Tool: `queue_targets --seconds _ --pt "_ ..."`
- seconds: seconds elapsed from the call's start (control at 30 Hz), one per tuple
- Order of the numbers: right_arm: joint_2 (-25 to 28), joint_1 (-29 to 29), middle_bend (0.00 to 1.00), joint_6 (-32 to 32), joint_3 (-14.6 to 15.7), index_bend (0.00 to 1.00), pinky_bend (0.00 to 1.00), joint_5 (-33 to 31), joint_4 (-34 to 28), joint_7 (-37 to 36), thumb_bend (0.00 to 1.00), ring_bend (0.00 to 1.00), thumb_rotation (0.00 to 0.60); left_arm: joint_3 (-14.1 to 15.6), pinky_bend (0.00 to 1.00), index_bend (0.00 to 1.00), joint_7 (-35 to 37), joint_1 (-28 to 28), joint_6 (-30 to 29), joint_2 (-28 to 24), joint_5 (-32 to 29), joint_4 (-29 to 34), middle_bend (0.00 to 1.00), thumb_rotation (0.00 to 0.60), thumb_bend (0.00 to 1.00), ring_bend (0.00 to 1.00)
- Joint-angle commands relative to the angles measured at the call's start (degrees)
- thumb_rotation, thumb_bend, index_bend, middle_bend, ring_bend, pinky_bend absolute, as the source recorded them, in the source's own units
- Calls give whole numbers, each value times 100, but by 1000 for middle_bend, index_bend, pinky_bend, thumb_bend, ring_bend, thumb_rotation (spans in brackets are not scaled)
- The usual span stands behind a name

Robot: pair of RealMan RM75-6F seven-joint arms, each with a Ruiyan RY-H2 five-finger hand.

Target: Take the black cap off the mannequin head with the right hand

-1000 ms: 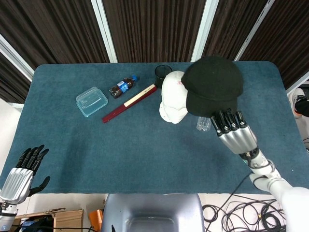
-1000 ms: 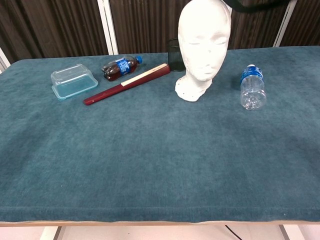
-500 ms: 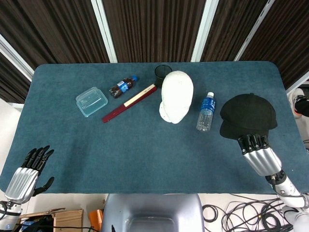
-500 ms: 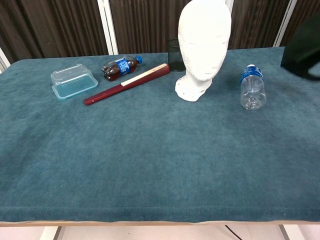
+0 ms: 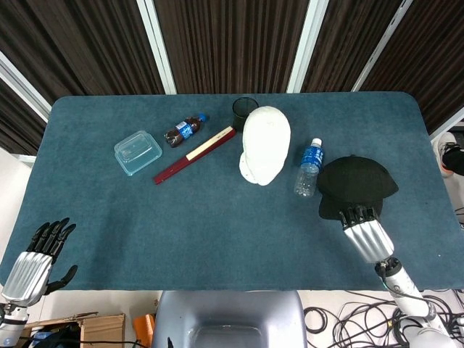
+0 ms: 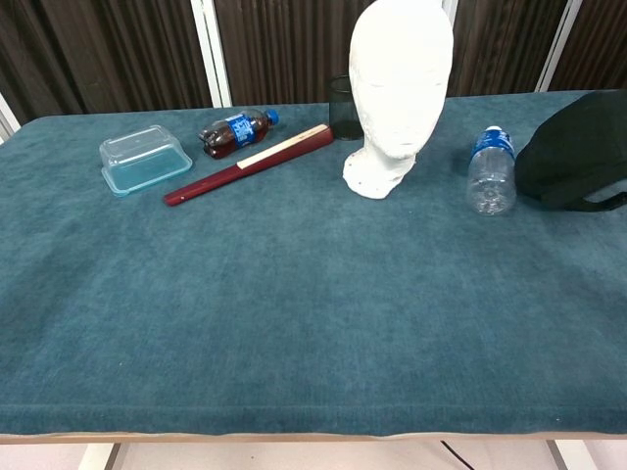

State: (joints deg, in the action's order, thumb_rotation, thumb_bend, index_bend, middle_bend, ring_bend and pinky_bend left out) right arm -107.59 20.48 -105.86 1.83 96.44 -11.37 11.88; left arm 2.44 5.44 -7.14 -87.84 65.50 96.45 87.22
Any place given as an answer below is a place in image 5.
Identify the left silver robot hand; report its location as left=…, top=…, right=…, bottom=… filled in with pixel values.
left=1, top=217, right=79, bottom=307

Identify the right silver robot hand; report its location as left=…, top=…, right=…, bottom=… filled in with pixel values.
left=339, top=203, right=395, bottom=265

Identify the black baseball cap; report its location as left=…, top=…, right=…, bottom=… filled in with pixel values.
left=317, top=154, right=399, bottom=220

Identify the black bag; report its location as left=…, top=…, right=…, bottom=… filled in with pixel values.
left=21, top=324, right=84, bottom=348

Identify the clear water bottle blue label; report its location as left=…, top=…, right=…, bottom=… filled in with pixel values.
left=293, top=137, right=325, bottom=198

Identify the white sneaker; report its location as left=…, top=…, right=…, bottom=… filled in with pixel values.
left=433, top=132, right=464, bottom=178

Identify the orange plastic object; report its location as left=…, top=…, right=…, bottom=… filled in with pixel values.
left=133, top=314, right=156, bottom=345

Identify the white foam mannequin head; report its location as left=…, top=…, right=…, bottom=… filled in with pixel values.
left=238, top=105, right=293, bottom=187

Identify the brown pleated curtain panel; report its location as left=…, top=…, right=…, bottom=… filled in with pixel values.
left=302, top=0, right=403, bottom=94
left=0, top=0, right=165, bottom=114
left=362, top=0, right=464, bottom=135
left=154, top=0, right=309, bottom=95
left=0, top=78, right=38, bottom=157

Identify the blue table cloth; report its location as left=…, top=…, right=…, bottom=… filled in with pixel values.
left=0, top=91, right=464, bottom=291

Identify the silver robot torso shell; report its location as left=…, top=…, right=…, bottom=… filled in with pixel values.
left=151, top=289, right=308, bottom=348

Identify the clear plastic food container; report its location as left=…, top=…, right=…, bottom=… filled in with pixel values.
left=114, top=130, right=163, bottom=178

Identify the black mesh pen holder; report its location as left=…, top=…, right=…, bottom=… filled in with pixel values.
left=232, top=96, right=260, bottom=132

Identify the folded dark red fan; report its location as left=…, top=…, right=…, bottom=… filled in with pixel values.
left=152, top=125, right=238, bottom=186

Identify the cola bottle blue cap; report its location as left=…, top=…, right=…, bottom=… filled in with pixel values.
left=163, top=112, right=208, bottom=149

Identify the black cable tangle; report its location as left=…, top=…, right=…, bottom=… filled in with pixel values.
left=304, top=289, right=464, bottom=348

